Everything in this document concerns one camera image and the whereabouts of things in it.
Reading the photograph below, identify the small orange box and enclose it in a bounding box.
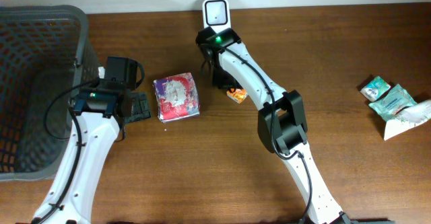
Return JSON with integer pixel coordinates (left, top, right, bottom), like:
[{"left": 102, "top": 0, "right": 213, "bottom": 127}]
[{"left": 226, "top": 88, "right": 248, "bottom": 104}]

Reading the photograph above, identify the red purple snack bag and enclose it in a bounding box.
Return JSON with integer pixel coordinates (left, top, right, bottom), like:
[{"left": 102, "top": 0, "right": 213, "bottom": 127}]
[{"left": 153, "top": 73, "right": 200, "bottom": 123}]

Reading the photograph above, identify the green tissue pack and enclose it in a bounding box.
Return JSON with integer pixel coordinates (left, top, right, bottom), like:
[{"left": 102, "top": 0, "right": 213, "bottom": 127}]
[{"left": 360, "top": 76, "right": 391, "bottom": 102}]

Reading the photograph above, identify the teal wet wipes pouch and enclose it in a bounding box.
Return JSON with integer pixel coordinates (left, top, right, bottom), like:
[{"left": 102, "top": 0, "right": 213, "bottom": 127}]
[{"left": 368, "top": 84, "right": 417, "bottom": 121}]

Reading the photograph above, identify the white tube gold cap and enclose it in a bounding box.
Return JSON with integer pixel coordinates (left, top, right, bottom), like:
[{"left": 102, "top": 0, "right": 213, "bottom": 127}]
[{"left": 383, "top": 100, "right": 430, "bottom": 141}]

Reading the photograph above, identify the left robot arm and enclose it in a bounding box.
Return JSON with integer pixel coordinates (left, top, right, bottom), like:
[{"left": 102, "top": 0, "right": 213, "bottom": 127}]
[{"left": 32, "top": 57, "right": 145, "bottom": 223}]

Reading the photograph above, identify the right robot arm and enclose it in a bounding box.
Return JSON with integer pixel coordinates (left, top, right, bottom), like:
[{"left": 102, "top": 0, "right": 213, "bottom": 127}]
[{"left": 195, "top": 27, "right": 350, "bottom": 223}]

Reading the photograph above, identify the white barcode scanner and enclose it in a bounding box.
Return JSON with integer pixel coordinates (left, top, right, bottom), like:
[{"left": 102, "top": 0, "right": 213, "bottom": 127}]
[{"left": 202, "top": 0, "right": 231, "bottom": 32}]

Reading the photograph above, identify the grey plastic mesh basket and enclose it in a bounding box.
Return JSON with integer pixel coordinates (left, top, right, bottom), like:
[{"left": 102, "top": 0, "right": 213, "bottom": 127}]
[{"left": 1, "top": 5, "right": 99, "bottom": 182}]

